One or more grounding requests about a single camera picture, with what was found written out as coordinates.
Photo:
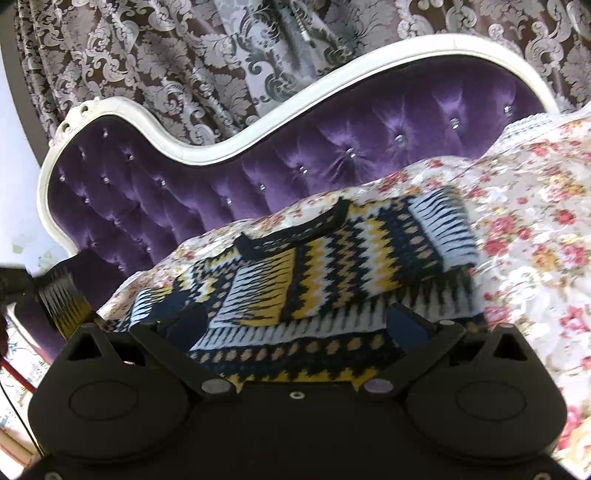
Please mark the floral bedspread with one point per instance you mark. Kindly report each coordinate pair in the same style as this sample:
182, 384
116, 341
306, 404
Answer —
531, 221

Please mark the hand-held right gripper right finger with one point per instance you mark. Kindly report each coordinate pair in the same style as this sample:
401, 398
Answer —
408, 327

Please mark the curtain tassel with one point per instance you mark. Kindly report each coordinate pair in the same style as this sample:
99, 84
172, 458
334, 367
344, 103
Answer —
303, 30

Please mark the purple tufted headboard white frame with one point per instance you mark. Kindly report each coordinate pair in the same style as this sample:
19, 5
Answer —
323, 152

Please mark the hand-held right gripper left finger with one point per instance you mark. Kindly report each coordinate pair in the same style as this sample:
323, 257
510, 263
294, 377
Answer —
187, 325

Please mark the yellow navy white knit sweater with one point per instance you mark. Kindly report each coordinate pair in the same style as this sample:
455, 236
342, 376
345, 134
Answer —
341, 267

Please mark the brown silver damask curtain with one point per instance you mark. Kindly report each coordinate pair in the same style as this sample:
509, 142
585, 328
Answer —
161, 60

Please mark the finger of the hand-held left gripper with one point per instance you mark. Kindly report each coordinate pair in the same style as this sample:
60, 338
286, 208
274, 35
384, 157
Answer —
14, 279

